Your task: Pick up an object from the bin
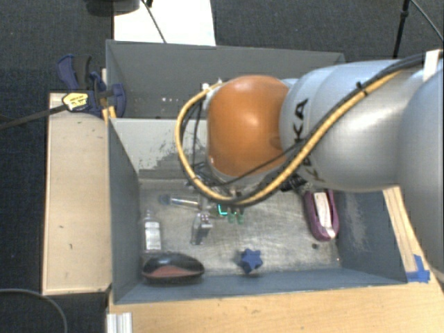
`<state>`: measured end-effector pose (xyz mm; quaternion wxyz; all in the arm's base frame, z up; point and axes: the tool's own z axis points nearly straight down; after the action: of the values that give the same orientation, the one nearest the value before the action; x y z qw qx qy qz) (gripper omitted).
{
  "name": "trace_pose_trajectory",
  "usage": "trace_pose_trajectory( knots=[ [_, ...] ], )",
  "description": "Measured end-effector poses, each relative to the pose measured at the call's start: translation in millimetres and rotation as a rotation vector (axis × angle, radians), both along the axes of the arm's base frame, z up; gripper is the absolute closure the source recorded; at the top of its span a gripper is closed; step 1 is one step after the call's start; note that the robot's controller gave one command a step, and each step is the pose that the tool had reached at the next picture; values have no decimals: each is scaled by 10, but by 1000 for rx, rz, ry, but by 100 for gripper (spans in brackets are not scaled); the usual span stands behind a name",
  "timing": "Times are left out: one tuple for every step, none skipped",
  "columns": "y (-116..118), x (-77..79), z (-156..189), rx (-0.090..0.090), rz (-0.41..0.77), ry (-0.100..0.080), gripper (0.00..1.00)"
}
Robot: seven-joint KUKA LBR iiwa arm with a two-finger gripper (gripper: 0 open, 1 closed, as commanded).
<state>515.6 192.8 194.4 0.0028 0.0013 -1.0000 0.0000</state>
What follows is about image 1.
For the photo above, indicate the blue star-shaped toy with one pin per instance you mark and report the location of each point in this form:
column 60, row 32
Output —
column 250, row 260

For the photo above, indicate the pale wood flat board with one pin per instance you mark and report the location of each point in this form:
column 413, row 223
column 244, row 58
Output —
column 76, row 203

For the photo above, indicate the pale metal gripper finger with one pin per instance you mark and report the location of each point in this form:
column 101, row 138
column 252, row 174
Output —
column 199, row 231
column 180, row 200

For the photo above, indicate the black and red computer mouse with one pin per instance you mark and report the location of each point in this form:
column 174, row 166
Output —
column 171, row 268

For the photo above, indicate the clear glass bottle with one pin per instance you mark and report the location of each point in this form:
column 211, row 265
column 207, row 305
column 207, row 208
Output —
column 152, row 234

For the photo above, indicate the grey metal bin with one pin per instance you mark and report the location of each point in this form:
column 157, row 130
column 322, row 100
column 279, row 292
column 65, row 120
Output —
column 277, row 241

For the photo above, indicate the purple and white brush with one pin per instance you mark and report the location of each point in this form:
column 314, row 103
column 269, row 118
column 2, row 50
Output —
column 320, row 217

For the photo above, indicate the black cylinder on white bracket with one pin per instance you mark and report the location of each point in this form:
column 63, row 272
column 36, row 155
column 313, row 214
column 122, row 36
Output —
column 295, row 183

